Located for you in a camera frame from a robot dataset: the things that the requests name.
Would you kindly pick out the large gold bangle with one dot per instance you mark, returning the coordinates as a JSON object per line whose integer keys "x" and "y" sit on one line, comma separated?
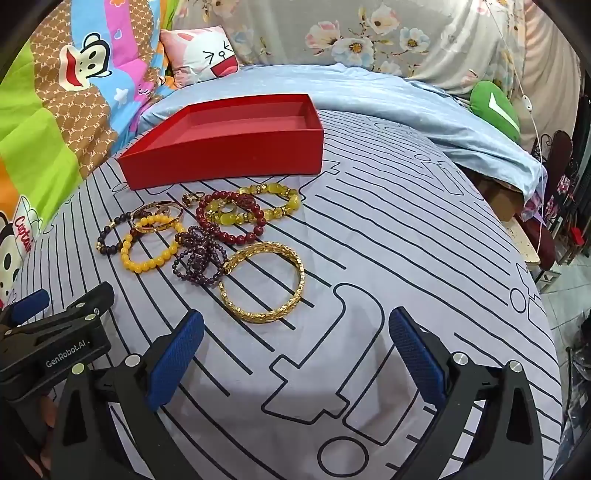
{"x": 258, "y": 318}

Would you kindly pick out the person's left hand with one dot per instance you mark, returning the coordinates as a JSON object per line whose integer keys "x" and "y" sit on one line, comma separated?
{"x": 44, "y": 429}

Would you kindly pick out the grey black-lined bedsheet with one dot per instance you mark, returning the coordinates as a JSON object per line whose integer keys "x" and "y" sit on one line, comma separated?
{"x": 346, "y": 258}

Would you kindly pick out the pale pink curtain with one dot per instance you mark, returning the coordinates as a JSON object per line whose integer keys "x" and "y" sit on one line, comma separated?
{"x": 549, "y": 55}

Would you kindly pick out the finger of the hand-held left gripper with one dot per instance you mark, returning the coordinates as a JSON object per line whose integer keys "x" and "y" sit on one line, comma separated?
{"x": 30, "y": 304}
{"x": 90, "y": 300}

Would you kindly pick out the colourful cartoon printed blanket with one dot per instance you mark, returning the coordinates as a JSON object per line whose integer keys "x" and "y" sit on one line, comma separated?
{"x": 55, "y": 138}

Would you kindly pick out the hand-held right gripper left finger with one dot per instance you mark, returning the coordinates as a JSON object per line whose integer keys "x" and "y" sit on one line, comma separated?
{"x": 178, "y": 357}

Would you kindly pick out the thin gold bangle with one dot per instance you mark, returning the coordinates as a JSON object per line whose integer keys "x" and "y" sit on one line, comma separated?
{"x": 178, "y": 210}

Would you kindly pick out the red cardboard box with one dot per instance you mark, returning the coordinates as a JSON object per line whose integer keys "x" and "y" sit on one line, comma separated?
{"x": 221, "y": 157}

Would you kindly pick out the green pillow white stripe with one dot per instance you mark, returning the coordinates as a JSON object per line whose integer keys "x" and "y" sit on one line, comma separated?
{"x": 491, "y": 108}

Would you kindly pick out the light blue quilt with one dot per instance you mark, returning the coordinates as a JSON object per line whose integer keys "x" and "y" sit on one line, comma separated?
{"x": 369, "y": 92}

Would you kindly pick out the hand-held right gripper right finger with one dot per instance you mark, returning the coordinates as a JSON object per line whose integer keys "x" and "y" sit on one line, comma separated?
{"x": 415, "y": 357}

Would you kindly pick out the brown cardboard box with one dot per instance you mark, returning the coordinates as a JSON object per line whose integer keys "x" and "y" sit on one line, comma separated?
{"x": 501, "y": 198}

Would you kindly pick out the pink cartoon face pillow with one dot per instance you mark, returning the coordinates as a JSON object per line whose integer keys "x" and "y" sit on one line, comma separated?
{"x": 198, "y": 55}

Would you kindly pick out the grey floral sheet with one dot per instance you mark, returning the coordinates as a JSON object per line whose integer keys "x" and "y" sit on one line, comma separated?
{"x": 323, "y": 27}

